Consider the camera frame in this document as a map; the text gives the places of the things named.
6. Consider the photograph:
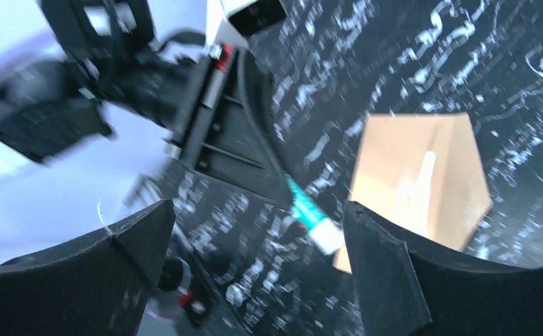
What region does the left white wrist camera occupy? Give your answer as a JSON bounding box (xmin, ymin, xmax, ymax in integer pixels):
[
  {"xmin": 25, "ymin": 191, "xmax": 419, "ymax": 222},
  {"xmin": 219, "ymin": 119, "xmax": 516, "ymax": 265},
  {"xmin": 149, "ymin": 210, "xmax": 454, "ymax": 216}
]
[{"xmin": 205, "ymin": 0, "xmax": 287, "ymax": 48}]

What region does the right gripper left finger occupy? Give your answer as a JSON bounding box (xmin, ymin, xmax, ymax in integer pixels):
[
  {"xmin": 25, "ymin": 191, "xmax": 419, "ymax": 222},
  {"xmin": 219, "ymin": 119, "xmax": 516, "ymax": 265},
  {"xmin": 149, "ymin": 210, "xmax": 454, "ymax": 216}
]
[{"xmin": 0, "ymin": 199, "xmax": 175, "ymax": 335}]

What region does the green white glue stick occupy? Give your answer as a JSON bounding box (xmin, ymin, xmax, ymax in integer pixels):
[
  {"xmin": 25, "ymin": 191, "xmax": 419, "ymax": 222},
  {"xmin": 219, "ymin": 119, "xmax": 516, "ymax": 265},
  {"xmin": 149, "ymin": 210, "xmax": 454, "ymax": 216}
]
[{"xmin": 285, "ymin": 173, "xmax": 344, "ymax": 256}]

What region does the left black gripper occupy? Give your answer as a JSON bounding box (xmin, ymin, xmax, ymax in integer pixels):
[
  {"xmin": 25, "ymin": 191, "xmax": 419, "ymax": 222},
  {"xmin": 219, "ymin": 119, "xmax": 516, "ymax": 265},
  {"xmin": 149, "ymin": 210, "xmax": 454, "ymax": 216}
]
[{"xmin": 109, "ymin": 43, "xmax": 293, "ymax": 210}]

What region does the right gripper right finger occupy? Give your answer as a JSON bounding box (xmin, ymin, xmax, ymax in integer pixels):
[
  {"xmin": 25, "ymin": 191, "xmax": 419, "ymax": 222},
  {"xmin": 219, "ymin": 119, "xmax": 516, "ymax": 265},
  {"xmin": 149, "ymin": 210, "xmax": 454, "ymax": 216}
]
[{"xmin": 343, "ymin": 202, "xmax": 543, "ymax": 335}]

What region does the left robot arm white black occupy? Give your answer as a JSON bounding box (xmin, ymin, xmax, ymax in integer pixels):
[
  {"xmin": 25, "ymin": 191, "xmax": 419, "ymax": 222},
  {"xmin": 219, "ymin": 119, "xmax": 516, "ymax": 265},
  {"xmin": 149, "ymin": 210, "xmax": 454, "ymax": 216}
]
[{"xmin": 0, "ymin": 1, "xmax": 294, "ymax": 209}]

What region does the orange paper envelope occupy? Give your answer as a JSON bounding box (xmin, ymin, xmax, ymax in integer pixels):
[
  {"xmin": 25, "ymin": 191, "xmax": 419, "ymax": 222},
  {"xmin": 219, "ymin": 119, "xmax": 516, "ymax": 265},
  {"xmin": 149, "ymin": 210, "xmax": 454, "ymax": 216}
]
[{"xmin": 348, "ymin": 113, "xmax": 493, "ymax": 251}]

